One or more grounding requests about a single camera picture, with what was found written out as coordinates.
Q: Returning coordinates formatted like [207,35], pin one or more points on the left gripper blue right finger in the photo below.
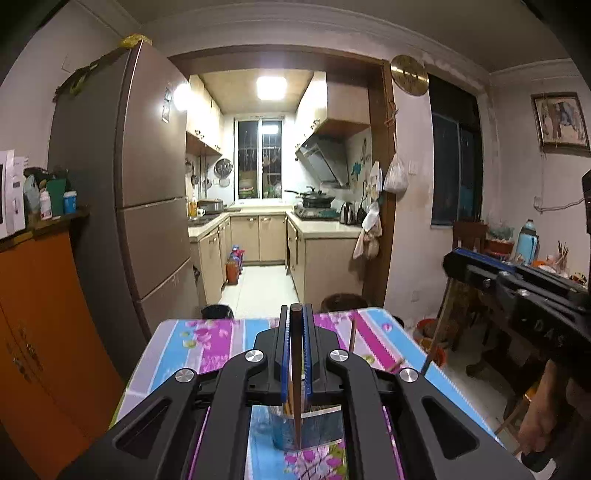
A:
[309,353]

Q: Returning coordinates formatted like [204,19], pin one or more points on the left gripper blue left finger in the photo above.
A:
[283,352]

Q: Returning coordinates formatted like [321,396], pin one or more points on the kitchen window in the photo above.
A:
[258,158]

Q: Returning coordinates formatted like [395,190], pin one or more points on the person's right hand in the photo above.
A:
[542,415]

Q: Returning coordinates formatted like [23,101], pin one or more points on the brown clay pot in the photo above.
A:
[343,302]

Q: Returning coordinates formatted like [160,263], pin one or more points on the floral striped tablecloth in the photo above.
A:
[206,345]

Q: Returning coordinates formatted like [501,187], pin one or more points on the light blue thermos bottle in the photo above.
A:
[527,248]

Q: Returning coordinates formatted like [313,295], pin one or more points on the blue perforated utensil holder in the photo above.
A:
[318,427]

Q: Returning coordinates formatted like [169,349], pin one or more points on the dark wooden side table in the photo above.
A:
[531,295]

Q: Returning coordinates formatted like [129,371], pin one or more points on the black trash bin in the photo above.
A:
[216,312]

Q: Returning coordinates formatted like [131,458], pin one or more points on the wooden chair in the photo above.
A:
[470,235]

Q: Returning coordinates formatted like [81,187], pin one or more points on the steel electric kettle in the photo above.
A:
[347,214]

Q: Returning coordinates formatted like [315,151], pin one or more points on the black wok on stove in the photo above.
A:
[314,198]

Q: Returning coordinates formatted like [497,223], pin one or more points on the range hood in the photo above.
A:
[326,158]

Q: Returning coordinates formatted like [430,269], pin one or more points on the white plastic bag hanging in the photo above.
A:
[397,178]

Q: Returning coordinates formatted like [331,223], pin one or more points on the framed elephant picture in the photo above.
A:
[561,123]

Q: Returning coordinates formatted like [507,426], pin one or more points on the orange wooden cabinet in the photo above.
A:
[59,388]

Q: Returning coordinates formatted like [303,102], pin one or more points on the brown tall refrigerator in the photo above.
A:
[119,137]

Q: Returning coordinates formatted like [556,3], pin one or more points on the white microwave oven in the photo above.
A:
[12,201]

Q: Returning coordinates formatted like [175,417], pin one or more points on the gold round wall clock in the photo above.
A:
[409,75]

